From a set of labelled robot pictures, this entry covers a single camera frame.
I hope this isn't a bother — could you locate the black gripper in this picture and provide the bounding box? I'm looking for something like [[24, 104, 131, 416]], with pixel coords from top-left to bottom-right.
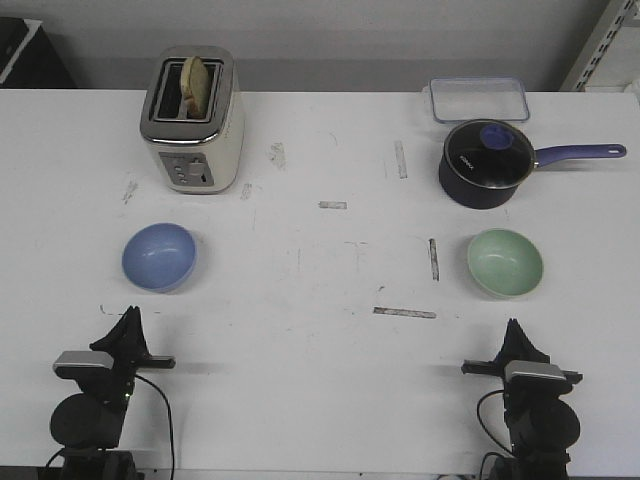
[[461, 318, 584, 401], [89, 306, 176, 400]]

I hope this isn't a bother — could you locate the green bowl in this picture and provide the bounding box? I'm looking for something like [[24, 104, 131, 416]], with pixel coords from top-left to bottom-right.
[[467, 229, 544, 298]]

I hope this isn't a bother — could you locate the blue bowl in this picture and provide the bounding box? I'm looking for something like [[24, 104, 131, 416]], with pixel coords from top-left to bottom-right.
[[121, 223, 198, 293]]

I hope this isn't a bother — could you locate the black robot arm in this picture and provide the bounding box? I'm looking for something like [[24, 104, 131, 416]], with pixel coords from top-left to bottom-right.
[[461, 318, 583, 479], [49, 306, 176, 479]]

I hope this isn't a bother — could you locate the dark blue saucepan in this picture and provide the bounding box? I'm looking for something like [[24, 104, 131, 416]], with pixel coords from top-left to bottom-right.
[[438, 143, 627, 210]]

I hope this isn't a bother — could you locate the glass pot lid blue knob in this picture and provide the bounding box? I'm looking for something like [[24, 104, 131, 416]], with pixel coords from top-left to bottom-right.
[[444, 119, 535, 189]]

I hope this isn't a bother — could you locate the cream and silver toaster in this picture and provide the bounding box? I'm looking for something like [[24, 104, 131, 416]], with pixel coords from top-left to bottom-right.
[[139, 46, 245, 194]]

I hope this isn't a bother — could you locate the clear plastic food container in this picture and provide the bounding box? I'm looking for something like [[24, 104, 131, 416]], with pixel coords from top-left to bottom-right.
[[422, 76, 530, 124]]

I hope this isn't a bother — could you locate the slice of toast bread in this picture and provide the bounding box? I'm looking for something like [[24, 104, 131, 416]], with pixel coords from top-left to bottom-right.
[[180, 56, 211, 119]]

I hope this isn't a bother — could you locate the black box in background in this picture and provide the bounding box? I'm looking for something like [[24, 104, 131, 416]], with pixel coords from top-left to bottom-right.
[[1, 17, 77, 89]]

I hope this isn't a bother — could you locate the white metal shelf upright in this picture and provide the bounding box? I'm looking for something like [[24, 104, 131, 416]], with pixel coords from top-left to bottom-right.
[[559, 1, 639, 92]]

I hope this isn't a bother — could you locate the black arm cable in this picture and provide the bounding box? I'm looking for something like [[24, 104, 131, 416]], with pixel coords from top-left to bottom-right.
[[476, 390, 516, 476], [133, 373, 176, 476]]

